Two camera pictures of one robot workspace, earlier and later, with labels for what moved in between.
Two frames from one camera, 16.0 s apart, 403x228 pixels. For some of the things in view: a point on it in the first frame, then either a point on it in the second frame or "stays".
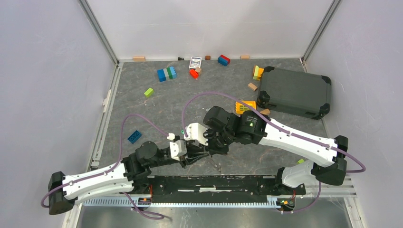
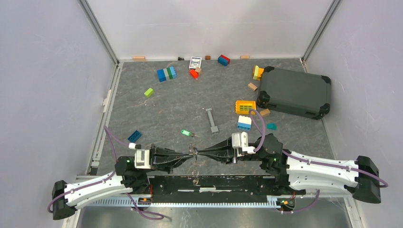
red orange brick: [193, 74] stays
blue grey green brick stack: [167, 73] stays
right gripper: [212, 149] → [225, 144]
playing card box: [195, 62] stays
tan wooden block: [265, 111] stays
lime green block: [149, 92] stays
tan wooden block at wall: [139, 58] stays
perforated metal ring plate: [216, 165] → [193, 154]
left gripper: [191, 148] → [165, 159]
